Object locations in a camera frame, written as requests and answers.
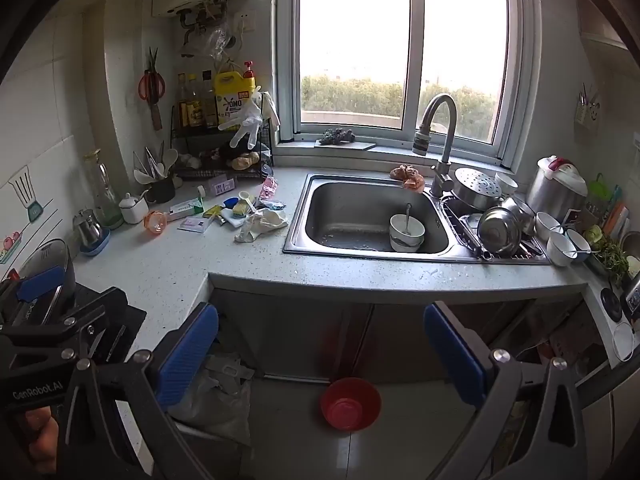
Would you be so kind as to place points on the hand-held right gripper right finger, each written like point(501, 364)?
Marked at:
point(452, 355)

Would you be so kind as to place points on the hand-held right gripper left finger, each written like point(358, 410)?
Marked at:
point(187, 355)

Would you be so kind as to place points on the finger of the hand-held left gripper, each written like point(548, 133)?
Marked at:
point(102, 305)
point(42, 281)

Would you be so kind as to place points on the red plastic basin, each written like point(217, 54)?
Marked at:
point(350, 402)

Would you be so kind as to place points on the pink plastic wrapper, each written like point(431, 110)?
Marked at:
point(268, 189)

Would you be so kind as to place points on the person's left hand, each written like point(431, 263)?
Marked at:
point(39, 432)

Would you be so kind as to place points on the white plastic bag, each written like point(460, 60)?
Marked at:
point(220, 395)

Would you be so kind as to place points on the blue plastic dish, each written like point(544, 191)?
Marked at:
point(102, 245)

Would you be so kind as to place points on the small steel kettle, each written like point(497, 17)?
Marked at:
point(87, 227)

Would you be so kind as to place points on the tall glass bottle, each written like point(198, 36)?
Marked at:
point(105, 195)

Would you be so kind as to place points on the steel dish rack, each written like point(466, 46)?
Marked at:
point(470, 240)

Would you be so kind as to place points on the white bowl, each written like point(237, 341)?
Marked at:
point(400, 225)
point(506, 183)
point(557, 252)
point(400, 246)
point(546, 225)

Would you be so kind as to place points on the purple white sachet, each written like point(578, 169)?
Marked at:
point(195, 224)

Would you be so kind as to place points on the green white carton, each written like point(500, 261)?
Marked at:
point(187, 208)

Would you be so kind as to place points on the large steel bowl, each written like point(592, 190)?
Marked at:
point(497, 232)

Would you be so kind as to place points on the metal spoon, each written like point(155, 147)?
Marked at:
point(408, 217)

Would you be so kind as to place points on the bunch of white spoons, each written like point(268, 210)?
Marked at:
point(152, 167)

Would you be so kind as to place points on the crumpled white cloth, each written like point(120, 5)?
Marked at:
point(265, 225)

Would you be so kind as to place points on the yellow sponge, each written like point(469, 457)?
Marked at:
point(241, 207)

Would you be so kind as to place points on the small steel bowl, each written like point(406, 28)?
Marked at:
point(520, 210)

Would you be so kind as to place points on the white measuring scoop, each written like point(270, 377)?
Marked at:
point(246, 197)

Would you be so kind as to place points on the garlic bulb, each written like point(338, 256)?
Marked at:
point(190, 161)

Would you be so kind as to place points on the purple box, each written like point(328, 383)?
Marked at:
point(221, 185)

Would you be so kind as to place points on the blue rimmed bowl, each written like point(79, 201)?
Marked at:
point(582, 247)

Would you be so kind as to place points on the perforated steel lid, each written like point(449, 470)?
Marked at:
point(477, 185)

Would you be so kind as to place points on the blue white packet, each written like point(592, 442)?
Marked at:
point(272, 205)

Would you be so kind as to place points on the stainless steel sink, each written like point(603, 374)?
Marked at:
point(350, 210)

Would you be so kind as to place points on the orange dish rag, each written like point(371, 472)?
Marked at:
point(407, 175)

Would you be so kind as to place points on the green leafy vegetables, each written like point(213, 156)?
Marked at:
point(612, 255)

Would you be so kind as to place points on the steel rice cooker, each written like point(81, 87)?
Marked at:
point(555, 192)

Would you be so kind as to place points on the steel kitchen faucet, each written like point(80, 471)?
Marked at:
point(446, 160)

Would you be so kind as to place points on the tan ginger root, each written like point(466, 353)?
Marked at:
point(245, 161)

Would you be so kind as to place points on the black round disc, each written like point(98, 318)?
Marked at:
point(268, 165)

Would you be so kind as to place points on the glass oil bottle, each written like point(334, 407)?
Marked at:
point(196, 110)
point(183, 110)

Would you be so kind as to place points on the green cutting board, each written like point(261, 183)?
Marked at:
point(599, 192)

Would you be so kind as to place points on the dark sauce bottle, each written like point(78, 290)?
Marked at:
point(209, 100)

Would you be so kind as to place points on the white rubber glove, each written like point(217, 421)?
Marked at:
point(271, 110)
point(245, 122)

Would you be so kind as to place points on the yellow detergent jug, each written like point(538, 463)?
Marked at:
point(230, 97)

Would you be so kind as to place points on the grey steel wool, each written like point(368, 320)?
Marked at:
point(337, 136)

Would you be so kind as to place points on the clear plastic bag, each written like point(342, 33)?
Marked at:
point(215, 42)

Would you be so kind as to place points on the metal water pipes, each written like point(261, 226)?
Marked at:
point(192, 17)

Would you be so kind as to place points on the kitchen wall sticker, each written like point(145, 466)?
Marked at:
point(25, 195)

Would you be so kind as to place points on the wall utensil hanger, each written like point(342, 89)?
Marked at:
point(586, 115)

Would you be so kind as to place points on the white wall socket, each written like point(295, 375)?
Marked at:
point(245, 22)

